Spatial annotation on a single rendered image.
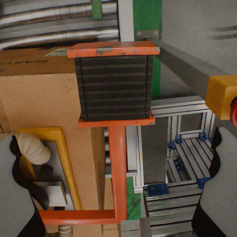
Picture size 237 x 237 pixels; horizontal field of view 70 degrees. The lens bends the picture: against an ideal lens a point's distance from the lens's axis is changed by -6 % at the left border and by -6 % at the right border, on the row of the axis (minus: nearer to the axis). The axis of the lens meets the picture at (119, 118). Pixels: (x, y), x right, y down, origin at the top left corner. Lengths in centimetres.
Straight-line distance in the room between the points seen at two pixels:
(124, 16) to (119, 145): 52
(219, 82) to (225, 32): 114
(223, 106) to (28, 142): 35
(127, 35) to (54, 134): 44
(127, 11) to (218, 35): 91
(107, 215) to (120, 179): 11
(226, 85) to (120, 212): 29
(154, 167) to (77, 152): 116
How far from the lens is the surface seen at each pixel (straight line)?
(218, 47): 149
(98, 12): 64
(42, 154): 37
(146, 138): 134
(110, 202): 127
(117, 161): 25
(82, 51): 17
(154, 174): 160
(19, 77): 38
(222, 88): 36
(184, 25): 136
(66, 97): 36
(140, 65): 17
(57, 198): 49
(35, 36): 79
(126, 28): 68
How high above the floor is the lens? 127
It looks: 61 degrees down
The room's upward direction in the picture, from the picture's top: 176 degrees clockwise
